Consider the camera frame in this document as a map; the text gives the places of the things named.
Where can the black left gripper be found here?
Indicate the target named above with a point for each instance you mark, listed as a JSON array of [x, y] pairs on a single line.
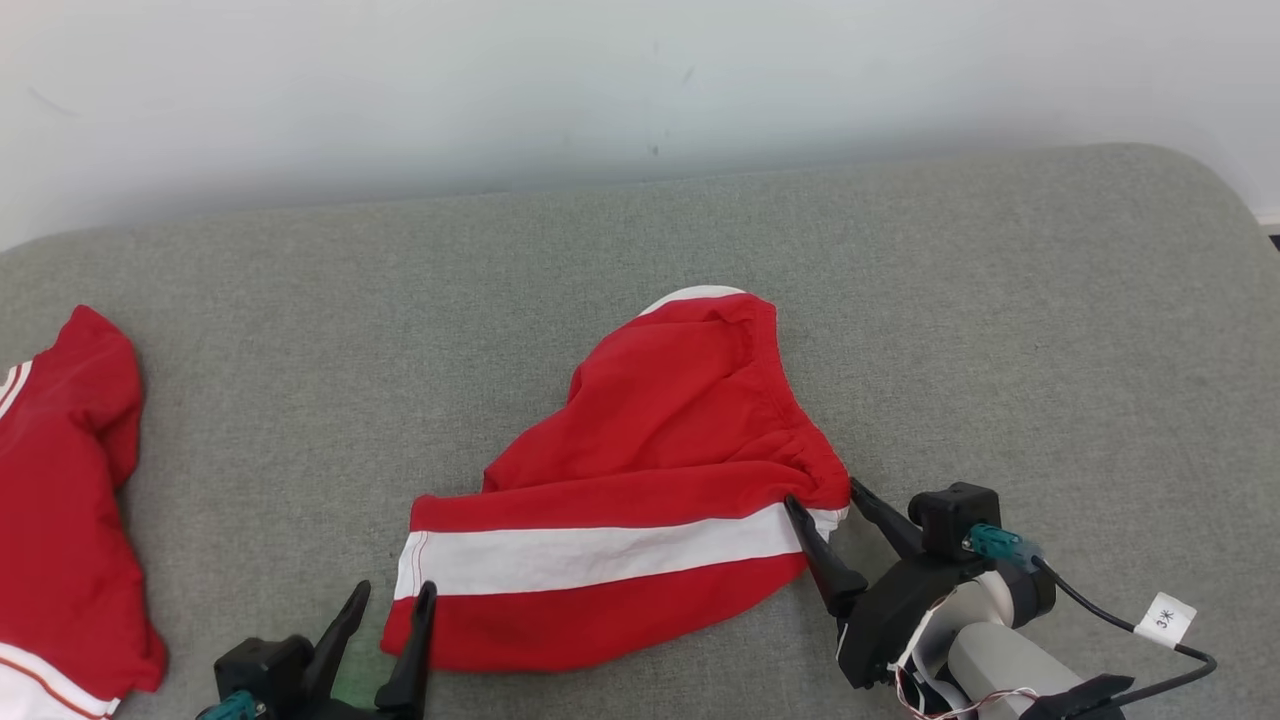
[[345, 712]]

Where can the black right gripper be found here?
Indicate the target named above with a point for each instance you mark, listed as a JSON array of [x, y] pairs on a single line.
[[890, 620]]

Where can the red shorts with white stripe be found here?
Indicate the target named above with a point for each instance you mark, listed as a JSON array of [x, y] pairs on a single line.
[[660, 440]]

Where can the red and white t-shirt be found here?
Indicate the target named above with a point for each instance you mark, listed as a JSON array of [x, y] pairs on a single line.
[[60, 520]]

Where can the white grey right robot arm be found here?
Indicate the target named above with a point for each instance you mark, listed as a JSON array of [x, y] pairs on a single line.
[[1000, 660]]

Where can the grey fabric sofa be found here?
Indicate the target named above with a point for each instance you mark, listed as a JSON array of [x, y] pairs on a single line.
[[400, 330]]

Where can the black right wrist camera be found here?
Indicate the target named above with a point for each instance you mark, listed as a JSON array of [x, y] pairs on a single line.
[[955, 515]]

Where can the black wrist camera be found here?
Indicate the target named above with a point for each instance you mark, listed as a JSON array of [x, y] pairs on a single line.
[[265, 670], [955, 515]]

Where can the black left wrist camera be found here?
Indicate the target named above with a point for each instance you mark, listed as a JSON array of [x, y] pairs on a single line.
[[265, 670]]

